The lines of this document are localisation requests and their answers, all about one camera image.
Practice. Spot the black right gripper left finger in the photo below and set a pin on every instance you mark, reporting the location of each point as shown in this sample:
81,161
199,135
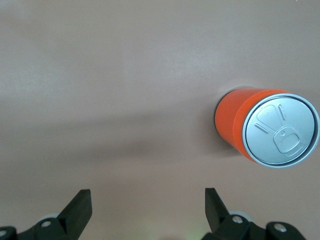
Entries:
72,220

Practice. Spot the orange can with silver lid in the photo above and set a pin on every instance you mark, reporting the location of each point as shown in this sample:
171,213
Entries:
230,117

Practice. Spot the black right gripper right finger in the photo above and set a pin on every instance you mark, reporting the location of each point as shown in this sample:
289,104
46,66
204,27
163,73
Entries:
220,217

